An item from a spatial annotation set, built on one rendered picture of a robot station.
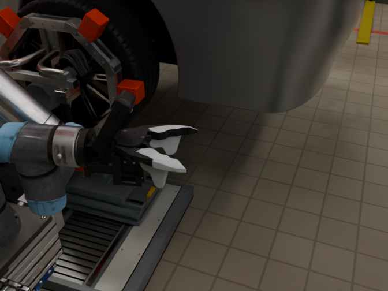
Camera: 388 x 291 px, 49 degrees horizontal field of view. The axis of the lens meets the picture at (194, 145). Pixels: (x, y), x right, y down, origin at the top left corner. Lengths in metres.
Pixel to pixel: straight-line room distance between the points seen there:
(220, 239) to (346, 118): 1.58
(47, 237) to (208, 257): 1.02
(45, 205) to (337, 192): 2.04
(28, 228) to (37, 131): 0.50
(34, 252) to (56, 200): 0.49
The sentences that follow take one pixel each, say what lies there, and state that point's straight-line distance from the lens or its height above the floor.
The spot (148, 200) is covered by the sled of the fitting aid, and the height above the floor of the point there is 0.16.
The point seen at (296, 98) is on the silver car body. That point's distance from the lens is 1.82.
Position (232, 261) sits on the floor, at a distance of 2.18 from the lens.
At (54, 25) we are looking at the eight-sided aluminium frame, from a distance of 1.79.
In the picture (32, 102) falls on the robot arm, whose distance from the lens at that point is 0.94.
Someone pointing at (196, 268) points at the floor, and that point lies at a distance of 2.14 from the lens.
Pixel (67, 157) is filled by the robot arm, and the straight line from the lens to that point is 0.77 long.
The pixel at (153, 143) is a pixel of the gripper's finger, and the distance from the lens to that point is 0.80.
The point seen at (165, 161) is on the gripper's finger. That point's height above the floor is 1.25.
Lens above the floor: 1.66
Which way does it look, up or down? 35 degrees down
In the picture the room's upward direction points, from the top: straight up
